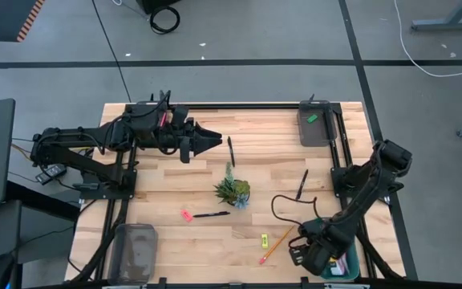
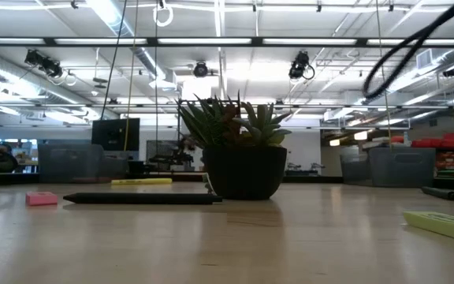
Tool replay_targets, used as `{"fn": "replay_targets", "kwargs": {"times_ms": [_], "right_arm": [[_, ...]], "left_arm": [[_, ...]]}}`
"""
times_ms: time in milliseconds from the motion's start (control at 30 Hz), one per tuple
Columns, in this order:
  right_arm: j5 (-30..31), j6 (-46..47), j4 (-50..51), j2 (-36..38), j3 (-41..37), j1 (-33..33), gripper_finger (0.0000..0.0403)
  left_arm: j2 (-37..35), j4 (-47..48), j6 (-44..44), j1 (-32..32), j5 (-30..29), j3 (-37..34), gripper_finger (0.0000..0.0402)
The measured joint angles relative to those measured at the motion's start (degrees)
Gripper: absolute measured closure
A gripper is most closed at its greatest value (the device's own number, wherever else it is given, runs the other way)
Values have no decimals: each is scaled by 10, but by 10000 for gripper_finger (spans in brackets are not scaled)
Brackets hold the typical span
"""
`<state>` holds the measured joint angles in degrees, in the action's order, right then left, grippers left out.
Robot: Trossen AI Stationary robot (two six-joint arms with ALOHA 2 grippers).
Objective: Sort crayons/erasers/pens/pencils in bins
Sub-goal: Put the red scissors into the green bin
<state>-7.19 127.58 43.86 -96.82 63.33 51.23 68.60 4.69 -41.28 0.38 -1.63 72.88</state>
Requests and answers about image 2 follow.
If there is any black monitor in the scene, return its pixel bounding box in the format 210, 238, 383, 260
91, 118, 141, 152

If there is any shelf with red bins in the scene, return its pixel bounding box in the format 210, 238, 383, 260
391, 132, 454, 181

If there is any black braided cable loop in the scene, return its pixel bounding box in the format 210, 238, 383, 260
362, 0, 454, 102

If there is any black overhead device pair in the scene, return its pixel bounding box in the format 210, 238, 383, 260
23, 48, 64, 79

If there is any thin dark hanging cable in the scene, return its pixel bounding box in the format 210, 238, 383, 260
154, 0, 160, 171

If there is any black overhead frame bar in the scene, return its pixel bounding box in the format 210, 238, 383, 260
0, 36, 454, 49

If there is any small pink eraser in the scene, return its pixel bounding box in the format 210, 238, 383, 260
24, 191, 59, 207

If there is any hanging black cable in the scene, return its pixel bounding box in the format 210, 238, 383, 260
99, 0, 128, 121

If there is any black overhead camera with cable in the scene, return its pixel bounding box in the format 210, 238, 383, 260
288, 50, 316, 81

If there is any dark clear plastic bin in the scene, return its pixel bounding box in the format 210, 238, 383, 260
339, 147, 437, 189
37, 143, 129, 185

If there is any yellow eraser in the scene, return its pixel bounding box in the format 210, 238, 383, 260
402, 210, 454, 246

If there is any potted succulent plant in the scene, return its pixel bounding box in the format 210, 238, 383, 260
175, 91, 292, 200

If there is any black pen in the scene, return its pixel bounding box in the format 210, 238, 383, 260
420, 185, 454, 202
62, 192, 224, 206

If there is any white cable ring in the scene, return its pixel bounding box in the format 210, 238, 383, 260
152, 0, 174, 28

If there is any yellow highlighter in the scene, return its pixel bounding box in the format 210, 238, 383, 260
110, 177, 173, 186

